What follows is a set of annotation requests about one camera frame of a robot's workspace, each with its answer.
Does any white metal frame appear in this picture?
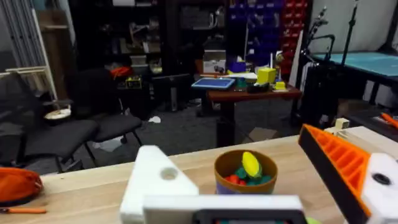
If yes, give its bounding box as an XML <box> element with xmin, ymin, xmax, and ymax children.
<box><xmin>0</xmin><ymin>0</ymin><xmax>58</xmax><ymax>101</ymax></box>

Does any orange soft bag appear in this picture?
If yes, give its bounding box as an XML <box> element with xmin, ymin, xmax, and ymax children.
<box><xmin>0</xmin><ymin>167</ymin><xmax>44</xmax><ymax>207</ymax></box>

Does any brown wooden side table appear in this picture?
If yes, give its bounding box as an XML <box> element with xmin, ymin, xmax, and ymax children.
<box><xmin>206</xmin><ymin>84</ymin><xmax>303</xmax><ymax>147</ymax></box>

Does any orange-handled tool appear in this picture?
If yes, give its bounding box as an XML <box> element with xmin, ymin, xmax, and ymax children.
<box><xmin>0</xmin><ymin>207</ymin><xmax>48</xmax><ymax>215</ymax></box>

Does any white orange left gripper right finger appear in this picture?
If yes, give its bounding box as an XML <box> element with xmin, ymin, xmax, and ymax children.
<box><xmin>298</xmin><ymin>123</ymin><xmax>398</xmax><ymax>224</ymax></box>

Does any black pole stand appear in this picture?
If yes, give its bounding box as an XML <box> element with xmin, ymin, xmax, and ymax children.
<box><xmin>340</xmin><ymin>0</ymin><xmax>359</xmax><ymax>68</ymax></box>

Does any teal-topped table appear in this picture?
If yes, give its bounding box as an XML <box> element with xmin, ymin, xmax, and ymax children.
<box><xmin>310</xmin><ymin>50</ymin><xmax>398</xmax><ymax>105</ymax></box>

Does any bare white left gripper left finger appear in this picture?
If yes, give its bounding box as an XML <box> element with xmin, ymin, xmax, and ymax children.
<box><xmin>119</xmin><ymin>145</ymin><xmax>200</xmax><ymax>224</ymax></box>

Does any large yellow box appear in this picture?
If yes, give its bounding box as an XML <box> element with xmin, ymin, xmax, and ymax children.
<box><xmin>256</xmin><ymin>67</ymin><xmax>277</xmax><ymax>85</ymax></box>

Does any brown tub with toys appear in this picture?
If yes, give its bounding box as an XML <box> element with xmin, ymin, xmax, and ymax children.
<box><xmin>213</xmin><ymin>149</ymin><xmax>279</xmax><ymax>195</ymax></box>

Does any black padded chair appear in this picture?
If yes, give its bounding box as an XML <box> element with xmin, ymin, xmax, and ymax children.
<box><xmin>0</xmin><ymin>74</ymin><xmax>100</xmax><ymax>174</ymax></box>
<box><xmin>70</xmin><ymin>68</ymin><xmax>144</xmax><ymax>169</ymax></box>

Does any black storage shelf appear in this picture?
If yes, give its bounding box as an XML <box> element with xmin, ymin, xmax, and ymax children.
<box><xmin>67</xmin><ymin>0</ymin><xmax>229</xmax><ymax>113</ymax></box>

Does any white bowl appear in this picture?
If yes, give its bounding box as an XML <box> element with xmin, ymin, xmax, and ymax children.
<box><xmin>43</xmin><ymin>107</ymin><xmax>72</xmax><ymax>121</ymax></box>

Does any white cardboard box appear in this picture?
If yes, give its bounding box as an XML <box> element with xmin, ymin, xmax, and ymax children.
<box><xmin>202</xmin><ymin>49</ymin><xmax>227</xmax><ymax>75</ymax></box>

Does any brown cardboard piece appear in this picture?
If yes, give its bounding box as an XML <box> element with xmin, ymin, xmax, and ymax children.
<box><xmin>248</xmin><ymin>126</ymin><xmax>279</xmax><ymax>143</ymax></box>

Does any blue flat tray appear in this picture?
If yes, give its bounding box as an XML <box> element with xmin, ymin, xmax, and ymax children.
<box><xmin>190</xmin><ymin>77</ymin><xmax>236</xmax><ymax>91</ymax></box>

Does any orange tool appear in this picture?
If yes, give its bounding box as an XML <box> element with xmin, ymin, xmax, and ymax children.
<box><xmin>380</xmin><ymin>112</ymin><xmax>398</xmax><ymax>130</ymax></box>

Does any small pale wooden block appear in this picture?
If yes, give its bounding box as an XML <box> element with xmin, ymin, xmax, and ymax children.
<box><xmin>335</xmin><ymin>117</ymin><xmax>351</xmax><ymax>131</ymax></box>

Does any purple box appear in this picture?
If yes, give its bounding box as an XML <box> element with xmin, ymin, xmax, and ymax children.
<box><xmin>228</xmin><ymin>61</ymin><xmax>248</xmax><ymax>74</ymax></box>

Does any blue storage bin rack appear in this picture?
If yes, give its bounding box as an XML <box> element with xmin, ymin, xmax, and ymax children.
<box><xmin>228</xmin><ymin>0</ymin><xmax>285</xmax><ymax>67</ymax></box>

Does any red storage bin rack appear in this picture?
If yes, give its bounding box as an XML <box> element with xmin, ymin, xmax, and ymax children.
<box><xmin>280</xmin><ymin>0</ymin><xmax>309</xmax><ymax>76</ymax></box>

